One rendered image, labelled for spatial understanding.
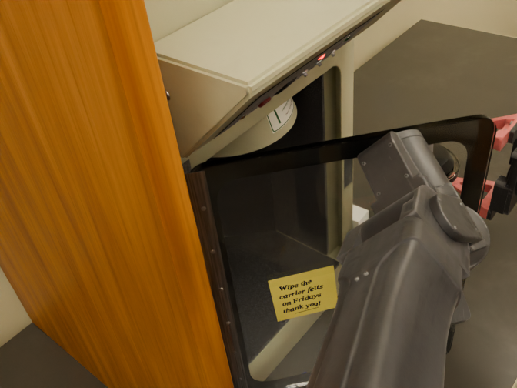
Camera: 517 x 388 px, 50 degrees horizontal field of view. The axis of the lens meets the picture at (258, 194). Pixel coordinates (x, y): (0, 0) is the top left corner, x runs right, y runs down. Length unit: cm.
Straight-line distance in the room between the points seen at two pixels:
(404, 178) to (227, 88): 16
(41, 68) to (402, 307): 29
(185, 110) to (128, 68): 12
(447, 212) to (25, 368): 78
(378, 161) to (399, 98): 102
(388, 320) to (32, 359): 81
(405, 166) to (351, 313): 19
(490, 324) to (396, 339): 70
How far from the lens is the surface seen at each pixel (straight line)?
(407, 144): 48
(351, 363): 26
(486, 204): 85
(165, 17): 48
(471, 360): 93
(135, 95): 35
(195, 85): 43
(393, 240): 35
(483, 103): 149
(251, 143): 65
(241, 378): 78
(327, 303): 69
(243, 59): 42
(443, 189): 47
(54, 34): 38
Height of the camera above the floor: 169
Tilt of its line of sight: 40 degrees down
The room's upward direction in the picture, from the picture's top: 7 degrees counter-clockwise
